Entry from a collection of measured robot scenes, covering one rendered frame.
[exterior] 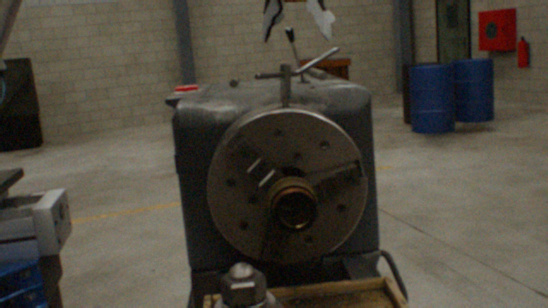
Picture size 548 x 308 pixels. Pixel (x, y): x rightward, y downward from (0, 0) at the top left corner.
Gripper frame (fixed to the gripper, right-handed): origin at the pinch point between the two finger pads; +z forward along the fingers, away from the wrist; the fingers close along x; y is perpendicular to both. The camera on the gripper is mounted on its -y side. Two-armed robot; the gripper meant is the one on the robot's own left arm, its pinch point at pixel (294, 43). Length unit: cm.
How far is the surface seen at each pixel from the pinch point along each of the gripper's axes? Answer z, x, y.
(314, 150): 20.4, -6.9, -4.1
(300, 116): 13.9, -4.8, -5.6
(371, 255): 49, -10, 17
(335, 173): 24.2, -12.0, -5.3
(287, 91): 9.4, -0.9, -4.2
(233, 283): 19, -31, -61
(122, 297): 142, 177, 99
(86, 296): 144, 200, 91
